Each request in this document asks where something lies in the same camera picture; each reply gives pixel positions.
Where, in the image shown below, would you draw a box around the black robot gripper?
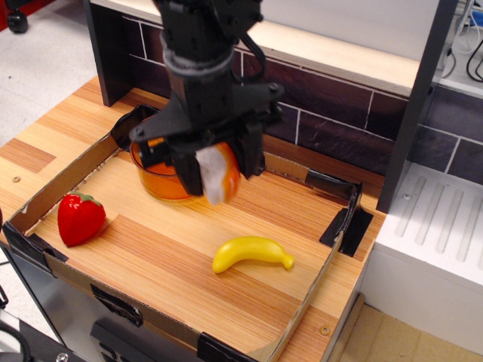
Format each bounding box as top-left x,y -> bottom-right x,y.
129,80 -> 285,196

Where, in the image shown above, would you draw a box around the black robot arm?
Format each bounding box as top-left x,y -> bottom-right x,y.
129,1 -> 284,195

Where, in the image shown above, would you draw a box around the orange transparent plastic pot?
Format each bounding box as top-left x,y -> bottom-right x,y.
130,143 -> 192,202

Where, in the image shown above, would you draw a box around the cardboard fence with black tape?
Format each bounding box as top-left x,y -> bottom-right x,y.
1,99 -> 384,361

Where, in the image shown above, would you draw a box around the yellow toy banana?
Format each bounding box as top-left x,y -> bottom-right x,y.
212,236 -> 294,274

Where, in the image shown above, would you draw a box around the red toy strawberry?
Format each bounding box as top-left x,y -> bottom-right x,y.
57,192 -> 106,247

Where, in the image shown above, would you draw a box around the white toy sink drainboard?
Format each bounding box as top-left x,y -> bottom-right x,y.
361,164 -> 482,354

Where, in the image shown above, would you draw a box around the black chair caster wheel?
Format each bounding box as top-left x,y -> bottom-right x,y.
7,9 -> 29,34

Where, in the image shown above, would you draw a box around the black cables at right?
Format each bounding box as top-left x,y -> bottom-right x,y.
441,0 -> 483,82

